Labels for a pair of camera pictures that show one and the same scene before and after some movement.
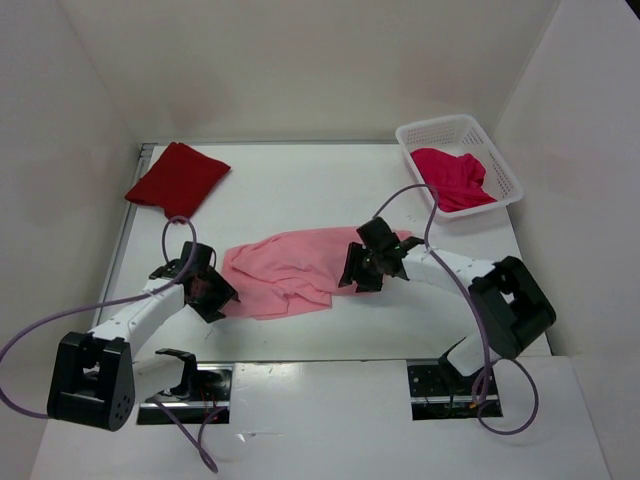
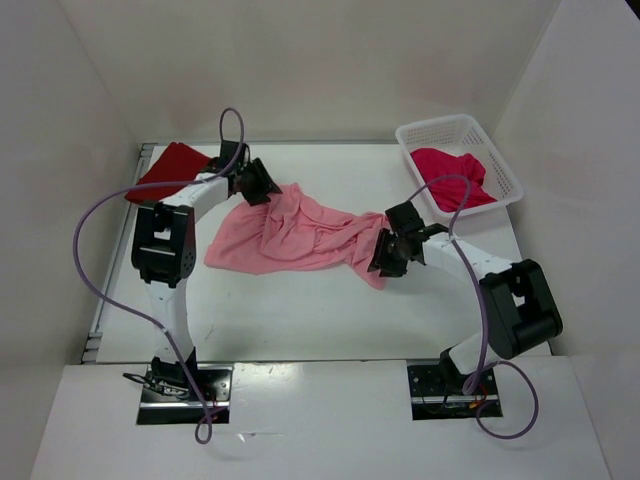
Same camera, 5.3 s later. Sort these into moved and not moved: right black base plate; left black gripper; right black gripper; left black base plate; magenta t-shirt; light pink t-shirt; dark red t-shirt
Moved: left black gripper; light pink t-shirt; right black gripper
Not moved: left black base plate; dark red t-shirt; right black base plate; magenta t-shirt
